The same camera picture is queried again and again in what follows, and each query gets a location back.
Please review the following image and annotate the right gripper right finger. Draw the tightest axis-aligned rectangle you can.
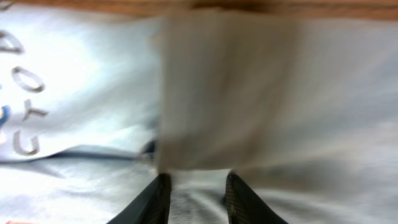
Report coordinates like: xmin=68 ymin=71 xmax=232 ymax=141
xmin=225 ymin=172 xmax=287 ymax=224

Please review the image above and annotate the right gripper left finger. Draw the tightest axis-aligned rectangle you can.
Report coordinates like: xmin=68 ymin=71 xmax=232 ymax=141
xmin=107 ymin=174 xmax=172 ymax=224

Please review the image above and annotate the light blue printed t-shirt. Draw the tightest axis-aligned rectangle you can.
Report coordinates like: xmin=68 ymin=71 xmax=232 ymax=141
xmin=1 ymin=4 xmax=397 ymax=223

